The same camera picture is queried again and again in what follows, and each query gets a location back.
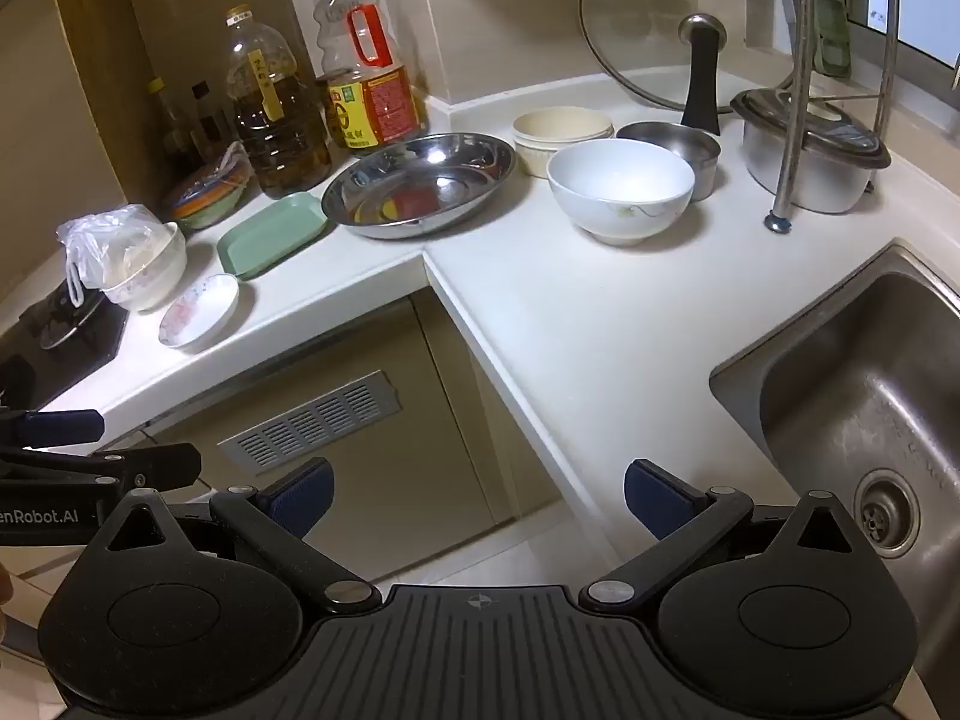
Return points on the beige cabinet door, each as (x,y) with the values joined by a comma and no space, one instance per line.
(420,450)

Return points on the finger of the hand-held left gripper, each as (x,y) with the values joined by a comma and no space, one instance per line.
(154,461)
(64,427)

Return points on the window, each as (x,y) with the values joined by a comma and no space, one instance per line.
(919,0)

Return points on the clear plastic bag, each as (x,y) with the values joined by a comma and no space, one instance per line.
(101,240)

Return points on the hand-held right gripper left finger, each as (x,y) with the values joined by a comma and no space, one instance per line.
(304,496)

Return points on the green hanging cloth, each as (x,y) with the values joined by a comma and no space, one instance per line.
(832,37)

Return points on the black gas stove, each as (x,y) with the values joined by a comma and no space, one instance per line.
(52,349)

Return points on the large stainless steel plate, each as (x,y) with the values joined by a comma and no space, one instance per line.
(420,187)

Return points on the white floral bowl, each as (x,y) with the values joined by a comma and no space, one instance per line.
(161,270)

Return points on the dark oil bottle yellow tag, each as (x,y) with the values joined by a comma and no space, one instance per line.
(277,135)

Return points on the stainless steel sink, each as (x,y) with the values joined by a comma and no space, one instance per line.
(840,390)

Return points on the white ceramic bowl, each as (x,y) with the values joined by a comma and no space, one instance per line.
(619,180)

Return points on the colourful bowl in plastic wrap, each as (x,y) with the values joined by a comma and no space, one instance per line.
(206,195)

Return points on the grey vent grille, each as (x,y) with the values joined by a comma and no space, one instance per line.
(307,420)

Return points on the dark-rimmed pot lid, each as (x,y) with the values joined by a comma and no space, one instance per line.
(825,131)

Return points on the sink drain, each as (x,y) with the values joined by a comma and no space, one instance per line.
(887,514)

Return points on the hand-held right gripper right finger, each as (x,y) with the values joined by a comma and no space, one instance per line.
(660,499)

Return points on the green rectangular plate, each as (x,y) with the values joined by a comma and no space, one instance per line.
(274,234)

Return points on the cream plastic bowl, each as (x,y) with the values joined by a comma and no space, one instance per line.
(562,131)

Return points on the yellow-capped sauce bottle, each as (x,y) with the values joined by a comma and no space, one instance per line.
(169,127)

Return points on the chrome rack stand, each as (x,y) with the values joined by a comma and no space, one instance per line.
(793,135)

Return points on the small stainless steel bowl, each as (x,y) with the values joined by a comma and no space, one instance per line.
(675,139)

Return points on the small floral saucer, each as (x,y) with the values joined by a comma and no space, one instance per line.
(199,313)

